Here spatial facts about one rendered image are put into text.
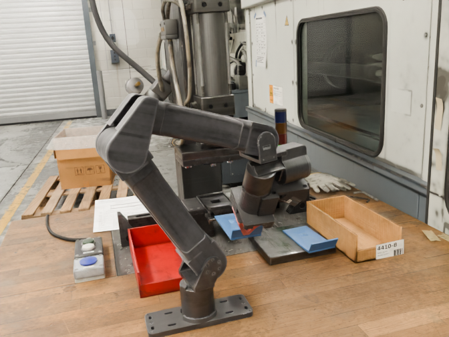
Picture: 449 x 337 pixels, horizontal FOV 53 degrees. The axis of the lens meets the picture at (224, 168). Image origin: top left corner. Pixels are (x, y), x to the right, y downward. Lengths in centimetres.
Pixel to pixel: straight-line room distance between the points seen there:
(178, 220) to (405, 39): 99
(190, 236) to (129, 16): 968
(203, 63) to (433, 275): 72
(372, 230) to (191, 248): 57
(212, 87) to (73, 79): 926
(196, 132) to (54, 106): 973
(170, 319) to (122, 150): 35
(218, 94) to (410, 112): 64
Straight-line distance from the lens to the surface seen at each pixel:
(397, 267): 110
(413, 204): 151
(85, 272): 110
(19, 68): 1051
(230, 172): 443
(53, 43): 1038
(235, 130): 79
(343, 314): 92
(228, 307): 92
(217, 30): 116
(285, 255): 109
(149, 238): 121
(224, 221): 109
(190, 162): 116
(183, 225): 79
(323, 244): 109
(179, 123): 75
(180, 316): 91
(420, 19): 147
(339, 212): 133
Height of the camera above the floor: 140
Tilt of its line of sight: 15 degrees down
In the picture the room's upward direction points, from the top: 3 degrees counter-clockwise
